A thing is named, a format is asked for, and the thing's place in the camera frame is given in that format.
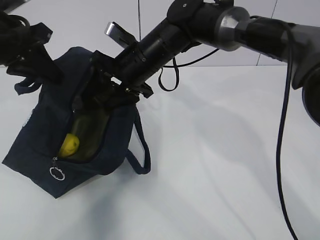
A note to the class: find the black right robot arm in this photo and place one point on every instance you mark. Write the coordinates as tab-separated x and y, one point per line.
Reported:
221	25

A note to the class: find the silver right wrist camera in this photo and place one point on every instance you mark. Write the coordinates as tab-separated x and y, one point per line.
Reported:
119	35

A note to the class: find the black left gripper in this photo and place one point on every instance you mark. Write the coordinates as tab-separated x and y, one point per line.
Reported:
26	53

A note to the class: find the navy blue lunch bag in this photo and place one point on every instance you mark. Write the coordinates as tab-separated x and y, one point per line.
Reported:
34	153

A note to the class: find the yellow lemon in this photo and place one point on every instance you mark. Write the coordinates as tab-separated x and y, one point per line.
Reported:
70	146

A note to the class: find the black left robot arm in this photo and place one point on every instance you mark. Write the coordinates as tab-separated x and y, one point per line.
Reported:
4	19

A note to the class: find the glass container green lid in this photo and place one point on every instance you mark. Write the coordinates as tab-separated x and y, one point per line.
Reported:
88	126

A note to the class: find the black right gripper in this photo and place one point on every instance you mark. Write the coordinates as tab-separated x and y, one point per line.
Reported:
118	81

